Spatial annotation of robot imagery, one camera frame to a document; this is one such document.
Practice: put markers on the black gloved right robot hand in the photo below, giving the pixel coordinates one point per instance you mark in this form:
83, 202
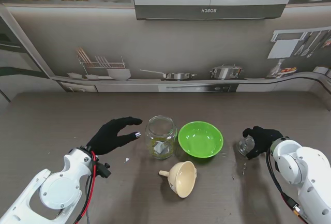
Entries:
263, 138

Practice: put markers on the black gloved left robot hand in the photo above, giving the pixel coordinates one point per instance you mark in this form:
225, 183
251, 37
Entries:
111, 137

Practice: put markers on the ribbed glass jar lid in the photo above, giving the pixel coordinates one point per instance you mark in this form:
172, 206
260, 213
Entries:
244, 146

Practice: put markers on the green mung beans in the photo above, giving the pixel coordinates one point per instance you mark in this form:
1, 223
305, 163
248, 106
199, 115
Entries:
155, 150

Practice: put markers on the green plastic bowl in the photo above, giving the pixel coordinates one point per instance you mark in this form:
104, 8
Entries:
200, 141

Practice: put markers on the beige plastic funnel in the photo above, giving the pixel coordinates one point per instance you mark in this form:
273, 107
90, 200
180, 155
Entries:
183, 180

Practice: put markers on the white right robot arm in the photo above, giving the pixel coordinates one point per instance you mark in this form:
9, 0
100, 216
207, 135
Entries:
302, 177

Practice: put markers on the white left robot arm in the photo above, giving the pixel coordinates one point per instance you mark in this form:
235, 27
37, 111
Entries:
51, 193

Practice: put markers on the clear glass jar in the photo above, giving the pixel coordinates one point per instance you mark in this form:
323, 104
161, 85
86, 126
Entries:
160, 143

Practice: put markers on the printed kitchen scene backdrop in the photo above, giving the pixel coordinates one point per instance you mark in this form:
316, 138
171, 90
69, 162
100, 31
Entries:
181, 43

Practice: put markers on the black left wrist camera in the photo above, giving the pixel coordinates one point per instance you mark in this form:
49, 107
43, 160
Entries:
104, 171

